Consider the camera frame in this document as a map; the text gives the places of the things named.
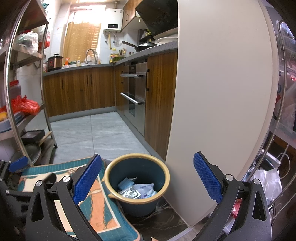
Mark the patterned teal and cream mat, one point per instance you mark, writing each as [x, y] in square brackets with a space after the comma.
[101, 208]

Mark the metal kitchen faucet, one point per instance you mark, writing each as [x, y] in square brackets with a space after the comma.
[90, 54]

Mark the foil blister pack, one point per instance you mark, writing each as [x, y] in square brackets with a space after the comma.
[129, 192]

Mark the grey plastic tray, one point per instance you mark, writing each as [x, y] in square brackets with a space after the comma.
[13, 121]

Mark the black wok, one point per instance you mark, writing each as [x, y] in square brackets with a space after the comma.
[143, 47]

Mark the white bowl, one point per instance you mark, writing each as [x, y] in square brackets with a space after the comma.
[167, 39]

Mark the wooden wall cabinet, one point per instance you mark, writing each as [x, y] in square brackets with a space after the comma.
[131, 14]

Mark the light blue wet wipes pack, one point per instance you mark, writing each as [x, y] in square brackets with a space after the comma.
[144, 187]

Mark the grey pan lid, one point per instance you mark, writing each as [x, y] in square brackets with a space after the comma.
[32, 153]

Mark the jar with red lid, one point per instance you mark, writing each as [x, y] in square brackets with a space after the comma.
[15, 90]

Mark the stainless steel oven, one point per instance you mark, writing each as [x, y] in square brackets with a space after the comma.
[134, 92]

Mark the stainless steel shelf rack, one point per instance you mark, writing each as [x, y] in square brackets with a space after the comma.
[9, 69]

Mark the orange spray bottle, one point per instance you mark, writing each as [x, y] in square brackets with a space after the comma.
[67, 62]

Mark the bamboo window blind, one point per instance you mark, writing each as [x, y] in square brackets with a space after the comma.
[81, 39]

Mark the yellow food packet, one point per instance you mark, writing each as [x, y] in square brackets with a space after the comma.
[2, 115]

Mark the red plastic bag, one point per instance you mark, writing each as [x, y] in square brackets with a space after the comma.
[25, 105]

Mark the clear bag of goods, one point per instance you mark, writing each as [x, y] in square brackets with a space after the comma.
[27, 42]

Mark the black box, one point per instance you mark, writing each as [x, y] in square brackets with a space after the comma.
[32, 136]

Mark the wooden kitchen cabinets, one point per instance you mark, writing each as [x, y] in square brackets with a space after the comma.
[76, 90]

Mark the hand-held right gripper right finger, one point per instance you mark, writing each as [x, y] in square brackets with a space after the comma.
[207, 178]

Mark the yellow oil bottle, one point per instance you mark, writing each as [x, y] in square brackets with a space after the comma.
[113, 56]

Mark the white plastic bag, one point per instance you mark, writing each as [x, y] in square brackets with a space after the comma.
[268, 183]

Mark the dark red rice cooker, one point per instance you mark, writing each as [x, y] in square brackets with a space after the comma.
[55, 63]

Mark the grey kitchen countertop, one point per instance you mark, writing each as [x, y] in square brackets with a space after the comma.
[92, 67]

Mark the white soap bottle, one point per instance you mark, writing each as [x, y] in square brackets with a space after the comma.
[79, 61]

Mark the black range hood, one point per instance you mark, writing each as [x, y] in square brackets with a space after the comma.
[159, 16]

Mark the blue bin with yellow rim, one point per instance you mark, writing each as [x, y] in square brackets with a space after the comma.
[138, 166]

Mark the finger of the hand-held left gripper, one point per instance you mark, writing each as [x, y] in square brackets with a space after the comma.
[49, 178]
[17, 163]

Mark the white water heater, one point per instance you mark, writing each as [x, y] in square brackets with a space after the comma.
[113, 18]

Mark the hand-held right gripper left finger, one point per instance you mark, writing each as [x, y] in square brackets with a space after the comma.
[87, 178]

